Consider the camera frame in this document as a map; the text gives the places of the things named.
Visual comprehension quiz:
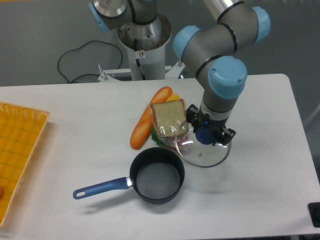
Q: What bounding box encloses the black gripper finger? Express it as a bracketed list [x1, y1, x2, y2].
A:
[212, 127, 237, 146]
[186, 104, 200, 133]

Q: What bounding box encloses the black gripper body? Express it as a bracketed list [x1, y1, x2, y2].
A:
[196, 110, 228, 140]

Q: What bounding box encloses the glass lid with blue knob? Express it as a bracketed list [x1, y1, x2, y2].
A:
[174, 121, 232, 168]

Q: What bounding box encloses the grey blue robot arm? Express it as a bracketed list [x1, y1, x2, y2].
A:
[88, 0, 271, 145]

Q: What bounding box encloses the wrapped sandwich in plastic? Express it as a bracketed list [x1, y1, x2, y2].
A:
[150, 99, 189, 150]

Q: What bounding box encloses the yellow toy pepper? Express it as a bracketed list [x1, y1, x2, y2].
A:
[166, 94, 181, 102]

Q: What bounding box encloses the orange toy baguette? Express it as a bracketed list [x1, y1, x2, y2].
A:
[129, 86, 173, 150]

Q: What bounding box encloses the black device at table corner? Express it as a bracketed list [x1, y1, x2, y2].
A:
[307, 202, 320, 228]

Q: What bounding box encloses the yellow plastic basket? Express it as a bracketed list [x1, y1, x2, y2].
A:
[0, 102, 50, 226]

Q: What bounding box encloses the black saucepan with blue handle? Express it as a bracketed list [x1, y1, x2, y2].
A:
[72, 147, 185, 205]

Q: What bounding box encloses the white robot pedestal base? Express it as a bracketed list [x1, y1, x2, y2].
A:
[97, 13, 187, 83]

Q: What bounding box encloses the black cable on floor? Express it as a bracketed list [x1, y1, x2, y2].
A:
[57, 39, 124, 84]

